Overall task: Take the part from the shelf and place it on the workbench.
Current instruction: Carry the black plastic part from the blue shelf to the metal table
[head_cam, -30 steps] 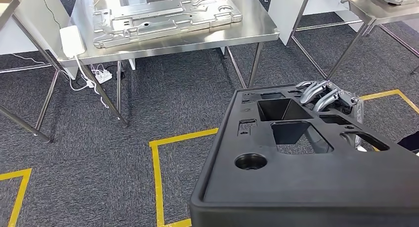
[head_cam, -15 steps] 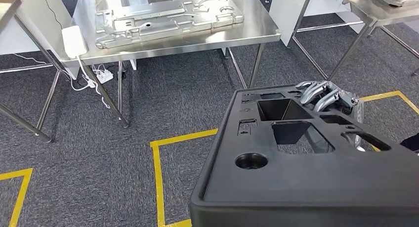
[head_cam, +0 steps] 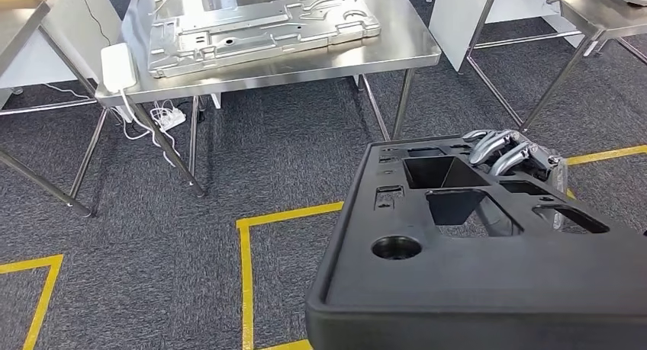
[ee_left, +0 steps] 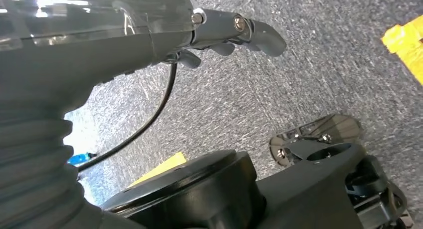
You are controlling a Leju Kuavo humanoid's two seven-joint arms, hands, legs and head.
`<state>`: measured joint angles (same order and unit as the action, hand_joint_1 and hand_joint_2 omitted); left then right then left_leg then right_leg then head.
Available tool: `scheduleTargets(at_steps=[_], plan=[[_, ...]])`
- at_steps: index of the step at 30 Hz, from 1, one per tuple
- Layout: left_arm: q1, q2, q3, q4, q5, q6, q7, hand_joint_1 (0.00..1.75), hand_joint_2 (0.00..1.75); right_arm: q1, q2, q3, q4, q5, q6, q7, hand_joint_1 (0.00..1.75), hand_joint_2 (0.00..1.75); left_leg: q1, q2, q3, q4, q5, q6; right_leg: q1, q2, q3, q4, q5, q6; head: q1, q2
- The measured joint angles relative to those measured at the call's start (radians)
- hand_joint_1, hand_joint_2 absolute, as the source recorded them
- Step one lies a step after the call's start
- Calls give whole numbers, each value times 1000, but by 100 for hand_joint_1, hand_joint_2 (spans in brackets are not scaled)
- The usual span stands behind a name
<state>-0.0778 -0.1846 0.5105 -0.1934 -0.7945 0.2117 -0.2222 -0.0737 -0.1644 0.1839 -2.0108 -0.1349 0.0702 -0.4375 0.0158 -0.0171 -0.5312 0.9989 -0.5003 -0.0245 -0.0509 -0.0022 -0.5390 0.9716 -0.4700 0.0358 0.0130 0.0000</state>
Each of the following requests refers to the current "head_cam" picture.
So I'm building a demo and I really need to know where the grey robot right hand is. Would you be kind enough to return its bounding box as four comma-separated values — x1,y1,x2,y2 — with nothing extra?
462,129,568,230

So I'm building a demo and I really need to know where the black plastic panel part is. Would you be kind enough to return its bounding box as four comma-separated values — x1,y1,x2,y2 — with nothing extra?
305,134,647,350

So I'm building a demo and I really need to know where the stainless steel workbench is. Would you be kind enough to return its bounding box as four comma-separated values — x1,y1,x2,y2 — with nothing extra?
68,0,443,200

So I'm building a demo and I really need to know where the white partition panel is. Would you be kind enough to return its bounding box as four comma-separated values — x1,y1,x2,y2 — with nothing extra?
0,0,124,111
428,0,587,73

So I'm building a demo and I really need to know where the stainless steel table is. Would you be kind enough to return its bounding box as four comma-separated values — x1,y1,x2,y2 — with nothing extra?
0,2,98,218
465,0,647,133

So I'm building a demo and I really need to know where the small white power strip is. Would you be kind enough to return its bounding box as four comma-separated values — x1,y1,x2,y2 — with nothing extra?
150,108,187,133

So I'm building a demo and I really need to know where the white power strip cord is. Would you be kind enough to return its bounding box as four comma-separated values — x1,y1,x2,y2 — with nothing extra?
118,87,182,169

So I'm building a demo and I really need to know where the thin black cable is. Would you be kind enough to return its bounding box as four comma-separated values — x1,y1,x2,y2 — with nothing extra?
55,0,112,47

